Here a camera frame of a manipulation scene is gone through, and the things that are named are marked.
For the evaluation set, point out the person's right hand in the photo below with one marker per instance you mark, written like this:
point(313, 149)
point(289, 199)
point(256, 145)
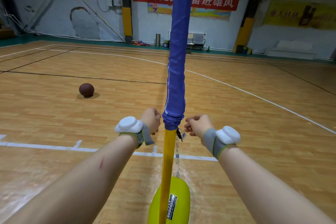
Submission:
point(202, 126)

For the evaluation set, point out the person's left hand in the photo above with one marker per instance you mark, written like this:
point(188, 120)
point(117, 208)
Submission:
point(150, 118)

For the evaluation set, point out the person's right thumb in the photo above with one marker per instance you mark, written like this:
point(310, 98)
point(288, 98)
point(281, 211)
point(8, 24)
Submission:
point(193, 118)

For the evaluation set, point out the person's left fingers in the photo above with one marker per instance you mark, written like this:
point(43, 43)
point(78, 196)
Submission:
point(157, 124)

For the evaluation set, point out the person's left forearm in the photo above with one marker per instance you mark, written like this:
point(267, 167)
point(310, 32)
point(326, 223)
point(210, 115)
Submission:
point(78, 181)

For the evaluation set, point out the person's right forearm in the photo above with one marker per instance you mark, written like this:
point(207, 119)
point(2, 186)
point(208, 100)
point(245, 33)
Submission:
point(265, 187)

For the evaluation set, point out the yellow metal pole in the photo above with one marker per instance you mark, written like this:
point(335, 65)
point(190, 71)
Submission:
point(168, 168)

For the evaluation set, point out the blue fabric pole sleeve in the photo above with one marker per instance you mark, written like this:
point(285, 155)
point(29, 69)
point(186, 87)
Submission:
point(177, 61)

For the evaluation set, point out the brown basketball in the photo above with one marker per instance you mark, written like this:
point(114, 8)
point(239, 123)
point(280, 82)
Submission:
point(86, 90)

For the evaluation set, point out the metal bench seats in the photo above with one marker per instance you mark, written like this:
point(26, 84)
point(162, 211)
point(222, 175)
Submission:
point(198, 40)

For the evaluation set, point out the small paint bucket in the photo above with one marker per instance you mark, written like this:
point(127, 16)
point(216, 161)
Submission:
point(166, 44)

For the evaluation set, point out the yellow plastic pole base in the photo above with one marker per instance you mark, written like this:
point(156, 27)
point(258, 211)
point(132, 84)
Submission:
point(181, 200)

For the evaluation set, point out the orange cloth pile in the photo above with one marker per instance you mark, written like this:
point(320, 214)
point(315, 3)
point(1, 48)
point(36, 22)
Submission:
point(140, 43)

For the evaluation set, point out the silver metal cylinder bin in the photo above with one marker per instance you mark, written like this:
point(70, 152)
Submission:
point(157, 40)

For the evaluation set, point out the black waste bin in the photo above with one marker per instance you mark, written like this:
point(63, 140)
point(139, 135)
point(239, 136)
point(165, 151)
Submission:
point(239, 49)

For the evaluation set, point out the black label sticker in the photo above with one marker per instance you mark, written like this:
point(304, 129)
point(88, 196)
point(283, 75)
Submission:
point(172, 206)

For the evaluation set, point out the yellow pillar padding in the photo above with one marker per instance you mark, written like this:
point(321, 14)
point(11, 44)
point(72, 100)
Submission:
point(244, 34)
point(127, 21)

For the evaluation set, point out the diagonal metal brace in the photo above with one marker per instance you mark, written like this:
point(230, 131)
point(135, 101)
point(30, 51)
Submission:
point(86, 6)

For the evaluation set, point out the colourful painted wall poster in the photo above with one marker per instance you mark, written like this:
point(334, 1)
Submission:
point(210, 13)

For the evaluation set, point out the white wall electrical box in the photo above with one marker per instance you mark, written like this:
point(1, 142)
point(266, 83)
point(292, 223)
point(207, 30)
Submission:
point(116, 1)

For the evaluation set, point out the yellow wall poster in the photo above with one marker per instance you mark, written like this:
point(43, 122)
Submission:
point(299, 15)

